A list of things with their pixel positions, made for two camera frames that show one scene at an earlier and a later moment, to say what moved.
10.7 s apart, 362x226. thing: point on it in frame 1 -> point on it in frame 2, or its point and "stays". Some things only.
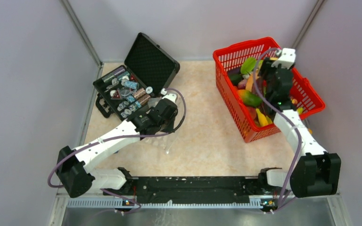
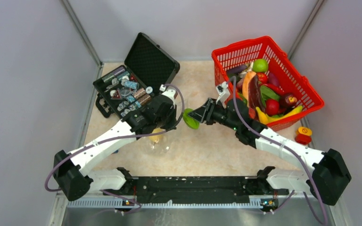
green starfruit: [248, 65] -> [190, 121]
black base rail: [233, 189] stays
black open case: [127, 90] stays
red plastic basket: [304, 94] stays
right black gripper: [266, 68] -> [204, 113]
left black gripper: [170, 127] stays
